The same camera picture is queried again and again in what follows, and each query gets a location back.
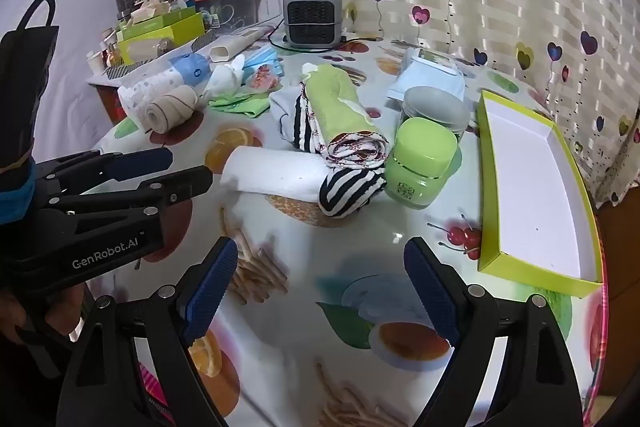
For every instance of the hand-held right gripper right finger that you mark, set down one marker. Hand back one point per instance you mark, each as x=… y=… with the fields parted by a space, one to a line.
x=432 y=292

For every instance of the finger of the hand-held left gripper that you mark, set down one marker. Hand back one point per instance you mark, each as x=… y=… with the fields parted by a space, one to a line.
x=140 y=158
x=185 y=184

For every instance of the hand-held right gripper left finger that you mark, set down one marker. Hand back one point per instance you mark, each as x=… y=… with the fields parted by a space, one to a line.
x=210 y=292

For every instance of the beige bandage roll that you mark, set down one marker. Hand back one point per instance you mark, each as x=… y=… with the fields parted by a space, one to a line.
x=170 y=107

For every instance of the white towel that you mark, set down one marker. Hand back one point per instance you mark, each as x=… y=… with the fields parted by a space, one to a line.
x=270 y=174

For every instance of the white and green cloth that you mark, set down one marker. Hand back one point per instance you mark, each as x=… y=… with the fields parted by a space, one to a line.
x=225 y=79

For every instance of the white grey sock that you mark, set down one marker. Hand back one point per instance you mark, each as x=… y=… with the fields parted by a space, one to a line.
x=285 y=104

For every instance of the black white striped sock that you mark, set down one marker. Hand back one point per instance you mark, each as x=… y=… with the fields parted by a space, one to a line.
x=305 y=127
x=347 y=194

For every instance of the red printed packet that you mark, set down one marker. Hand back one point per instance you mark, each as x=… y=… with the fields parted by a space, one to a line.
x=262 y=79

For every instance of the green cardboard tray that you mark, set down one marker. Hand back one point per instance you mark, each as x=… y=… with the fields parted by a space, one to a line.
x=535 y=187

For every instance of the blue face mask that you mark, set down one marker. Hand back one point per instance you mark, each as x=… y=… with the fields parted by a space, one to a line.
x=262 y=57

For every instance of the green towel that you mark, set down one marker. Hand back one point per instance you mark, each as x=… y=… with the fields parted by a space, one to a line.
x=340 y=107

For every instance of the person's left hand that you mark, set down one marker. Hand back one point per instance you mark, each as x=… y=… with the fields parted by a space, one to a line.
x=65 y=314

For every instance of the dotted white blue diaper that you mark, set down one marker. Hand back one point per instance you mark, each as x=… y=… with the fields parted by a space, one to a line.
x=160 y=79

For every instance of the food printed tablecloth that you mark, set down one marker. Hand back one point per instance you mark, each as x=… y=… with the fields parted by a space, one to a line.
x=310 y=257

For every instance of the zigzag patterned tray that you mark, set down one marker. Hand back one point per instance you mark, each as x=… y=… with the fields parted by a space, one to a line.
x=200 y=42

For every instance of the lime green lidded jar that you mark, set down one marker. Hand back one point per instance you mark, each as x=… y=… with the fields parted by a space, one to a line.
x=422 y=152

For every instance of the green cardboard box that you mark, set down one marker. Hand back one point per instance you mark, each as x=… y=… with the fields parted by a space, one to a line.
x=185 y=24

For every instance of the white plastic tube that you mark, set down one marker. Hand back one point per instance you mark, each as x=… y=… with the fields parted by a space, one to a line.
x=240 y=42

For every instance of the grey lidded plastic container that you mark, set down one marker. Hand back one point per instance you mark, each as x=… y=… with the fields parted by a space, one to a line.
x=435 y=104

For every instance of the wooden wardrobe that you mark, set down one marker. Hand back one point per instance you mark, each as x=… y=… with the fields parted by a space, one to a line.
x=620 y=257

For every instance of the grey space heater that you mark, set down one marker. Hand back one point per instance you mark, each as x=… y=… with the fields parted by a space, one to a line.
x=310 y=19

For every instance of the blue wet wipes pack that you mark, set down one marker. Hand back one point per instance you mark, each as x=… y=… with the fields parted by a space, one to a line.
x=430 y=77

